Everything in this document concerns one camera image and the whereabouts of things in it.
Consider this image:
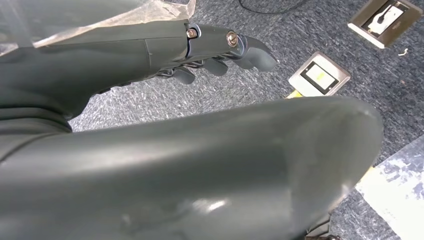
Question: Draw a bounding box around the clear plastic hand wrap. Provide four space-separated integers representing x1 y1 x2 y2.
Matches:
0 0 197 57

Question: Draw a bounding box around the silver floor socket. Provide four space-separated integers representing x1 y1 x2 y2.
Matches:
288 51 351 98

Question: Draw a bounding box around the brass floor socket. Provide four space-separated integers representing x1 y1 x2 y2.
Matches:
347 0 424 50

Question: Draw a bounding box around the plastic covered floor panel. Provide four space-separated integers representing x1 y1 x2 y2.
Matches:
355 134 424 240

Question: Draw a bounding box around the black floor cable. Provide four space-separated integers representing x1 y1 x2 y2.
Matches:
238 0 307 16

